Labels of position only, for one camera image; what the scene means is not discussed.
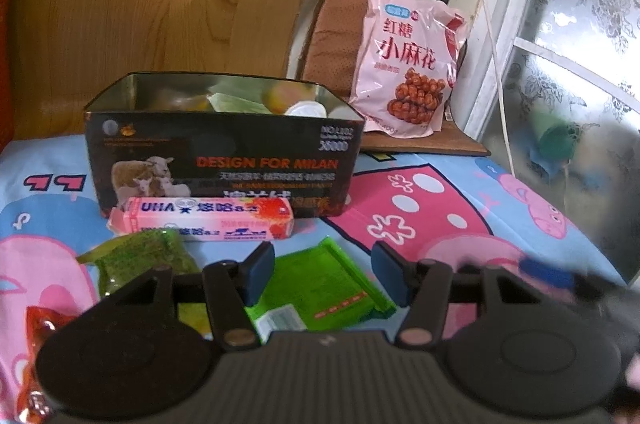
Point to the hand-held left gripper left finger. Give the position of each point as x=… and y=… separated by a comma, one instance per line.
x=257, y=274

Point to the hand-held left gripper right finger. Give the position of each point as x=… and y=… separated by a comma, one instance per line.
x=390, y=274

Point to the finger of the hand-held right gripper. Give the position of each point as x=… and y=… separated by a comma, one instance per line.
x=547, y=274

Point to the bright green snack packet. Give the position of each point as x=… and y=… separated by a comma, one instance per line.
x=320, y=284

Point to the yellow-green snack packet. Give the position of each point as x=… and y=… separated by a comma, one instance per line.
x=194, y=320

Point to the long pink candy box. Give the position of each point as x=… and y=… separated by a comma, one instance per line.
x=200, y=211

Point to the dark green textured packet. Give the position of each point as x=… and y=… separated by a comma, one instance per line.
x=135, y=256

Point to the black metal tin box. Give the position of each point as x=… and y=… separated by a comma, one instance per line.
x=225, y=143

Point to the pale green packet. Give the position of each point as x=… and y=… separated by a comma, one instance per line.
x=235, y=103

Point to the white lidded jelly cup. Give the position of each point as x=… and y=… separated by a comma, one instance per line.
x=306, y=107

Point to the orange jelly cup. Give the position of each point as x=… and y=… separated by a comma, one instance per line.
x=287, y=96

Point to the orange snack packet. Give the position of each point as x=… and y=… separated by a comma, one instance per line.
x=42, y=329

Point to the cartoon printed bedsheet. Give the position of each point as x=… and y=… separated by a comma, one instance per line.
x=450, y=204

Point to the teal plastic object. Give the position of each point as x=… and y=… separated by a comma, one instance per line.
x=555, y=141

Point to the large pink snack bag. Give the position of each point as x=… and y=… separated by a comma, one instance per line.
x=400, y=53

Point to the brown chair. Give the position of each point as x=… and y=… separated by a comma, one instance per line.
x=335, y=43

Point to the frosted patterned glass window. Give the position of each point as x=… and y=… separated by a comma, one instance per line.
x=575, y=28

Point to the wooden headboard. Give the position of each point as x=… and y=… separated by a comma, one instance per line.
x=150, y=3

